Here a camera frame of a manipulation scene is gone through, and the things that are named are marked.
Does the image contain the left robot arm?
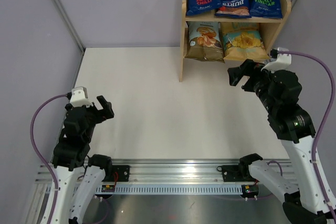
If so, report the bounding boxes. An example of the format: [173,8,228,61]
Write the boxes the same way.
[48,90,130,223]

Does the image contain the wooden two-tier shelf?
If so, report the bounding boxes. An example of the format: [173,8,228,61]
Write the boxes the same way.
[179,0,292,82]

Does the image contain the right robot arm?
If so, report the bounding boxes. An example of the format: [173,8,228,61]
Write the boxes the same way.
[217,60,335,223]

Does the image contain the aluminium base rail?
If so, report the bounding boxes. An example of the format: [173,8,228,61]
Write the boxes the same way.
[35,157,300,196]

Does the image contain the aluminium corner frame post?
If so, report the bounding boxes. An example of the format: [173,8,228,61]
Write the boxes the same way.
[51,0,86,55]

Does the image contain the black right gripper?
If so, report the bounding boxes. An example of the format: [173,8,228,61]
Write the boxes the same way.
[227,58,282,112]

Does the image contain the blue upside-down Burts chilli bag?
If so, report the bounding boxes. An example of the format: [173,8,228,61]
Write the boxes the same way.
[215,0,251,18]

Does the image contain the large kettle cooked chips bag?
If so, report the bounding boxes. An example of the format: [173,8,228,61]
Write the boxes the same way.
[220,22,269,61]

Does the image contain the olive light-blue chips bag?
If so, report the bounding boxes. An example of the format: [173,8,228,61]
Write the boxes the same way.
[185,22,224,62]

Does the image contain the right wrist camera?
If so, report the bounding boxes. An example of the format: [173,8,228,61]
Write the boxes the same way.
[262,47,292,72]

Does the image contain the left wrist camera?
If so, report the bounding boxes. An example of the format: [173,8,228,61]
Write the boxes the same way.
[69,87,93,108]

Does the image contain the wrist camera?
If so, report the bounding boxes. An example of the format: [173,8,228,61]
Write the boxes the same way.
[69,87,93,108]
[262,47,292,72]

